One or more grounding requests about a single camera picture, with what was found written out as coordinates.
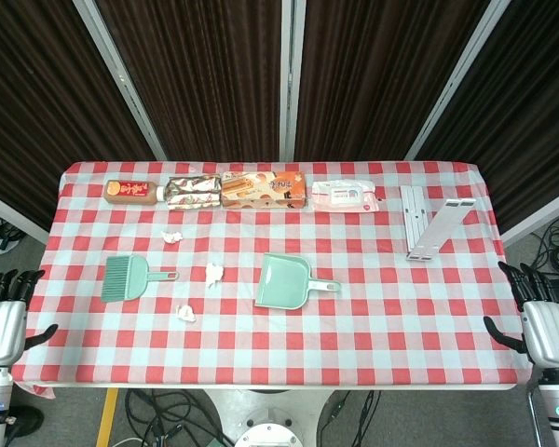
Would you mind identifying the red white checkered tablecloth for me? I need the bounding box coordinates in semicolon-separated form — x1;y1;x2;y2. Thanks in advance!
9;160;535;400

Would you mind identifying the dark brown corrugated panel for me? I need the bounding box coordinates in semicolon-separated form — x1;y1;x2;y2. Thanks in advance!
0;0;157;232
95;0;285;162
418;0;559;234
295;0;493;162

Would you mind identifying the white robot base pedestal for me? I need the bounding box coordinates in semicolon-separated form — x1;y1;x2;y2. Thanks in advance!
199;388;341;447

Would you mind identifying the yellow floor tape strip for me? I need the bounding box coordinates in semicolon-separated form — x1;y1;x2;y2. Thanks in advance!
95;388;120;447

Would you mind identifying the silver foil snack pack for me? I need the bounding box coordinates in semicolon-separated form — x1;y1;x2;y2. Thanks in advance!
166;174;224;211

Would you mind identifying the grey metal partition post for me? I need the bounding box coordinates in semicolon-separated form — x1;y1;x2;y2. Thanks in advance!
72;0;169;162
403;0;513;160
279;0;307;162

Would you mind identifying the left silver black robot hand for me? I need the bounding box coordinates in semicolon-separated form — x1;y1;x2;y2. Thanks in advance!
0;268;59;368

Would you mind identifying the orange biscuit box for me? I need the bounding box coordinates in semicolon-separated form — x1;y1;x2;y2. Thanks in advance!
220;170;308;210

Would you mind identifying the grey metal partition rail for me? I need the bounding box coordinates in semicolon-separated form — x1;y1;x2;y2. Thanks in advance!
0;185;50;246
500;183;559;246

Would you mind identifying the pink white wet wipes pack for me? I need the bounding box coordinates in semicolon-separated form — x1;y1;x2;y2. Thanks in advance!
310;180;382;214

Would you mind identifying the green plastic hand brush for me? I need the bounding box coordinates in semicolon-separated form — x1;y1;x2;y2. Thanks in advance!
101;254;180;303

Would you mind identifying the black cable with plug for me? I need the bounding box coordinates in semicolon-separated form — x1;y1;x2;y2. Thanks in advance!
319;389;383;439

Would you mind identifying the white folding stand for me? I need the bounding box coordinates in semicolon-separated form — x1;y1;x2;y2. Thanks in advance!
399;184;477;263

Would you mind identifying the black shoe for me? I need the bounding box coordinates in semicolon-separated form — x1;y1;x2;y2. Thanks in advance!
4;404;46;441

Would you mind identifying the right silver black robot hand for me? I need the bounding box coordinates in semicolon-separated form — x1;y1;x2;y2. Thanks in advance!
483;261;559;367

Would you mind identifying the green plastic dustpan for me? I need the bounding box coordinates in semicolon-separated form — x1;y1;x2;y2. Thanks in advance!
252;253;342;311

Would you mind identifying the black cable bundle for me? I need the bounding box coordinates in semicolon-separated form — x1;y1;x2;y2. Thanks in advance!
123;389;237;447

